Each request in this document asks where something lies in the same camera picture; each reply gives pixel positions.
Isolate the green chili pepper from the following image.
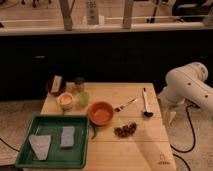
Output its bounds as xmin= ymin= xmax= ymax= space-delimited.
xmin=90 ymin=122 xmax=97 ymax=139

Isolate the black cable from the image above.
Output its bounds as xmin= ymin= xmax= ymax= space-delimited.
xmin=169 ymin=103 xmax=201 ymax=171

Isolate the dark red grape bunch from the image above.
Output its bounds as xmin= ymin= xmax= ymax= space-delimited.
xmin=114 ymin=122 xmax=137 ymax=138

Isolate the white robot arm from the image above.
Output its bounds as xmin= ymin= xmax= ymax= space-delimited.
xmin=158 ymin=62 xmax=213 ymax=125

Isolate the green plastic tray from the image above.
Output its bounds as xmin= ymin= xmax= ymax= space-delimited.
xmin=15 ymin=115 xmax=89 ymax=169

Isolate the small white orange cup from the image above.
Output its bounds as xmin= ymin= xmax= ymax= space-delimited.
xmin=57 ymin=92 xmax=73 ymax=110

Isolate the black white spoon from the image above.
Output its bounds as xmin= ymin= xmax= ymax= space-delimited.
xmin=142 ymin=88 xmax=153 ymax=118

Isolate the dark lid spice jar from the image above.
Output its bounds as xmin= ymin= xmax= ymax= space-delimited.
xmin=74 ymin=77 xmax=85 ymax=92

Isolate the green cup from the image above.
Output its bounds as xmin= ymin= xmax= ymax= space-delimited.
xmin=78 ymin=92 xmax=89 ymax=107

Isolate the orange bowl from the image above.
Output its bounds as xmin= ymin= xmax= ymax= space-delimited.
xmin=87 ymin=101 xmax=114 ymax=126

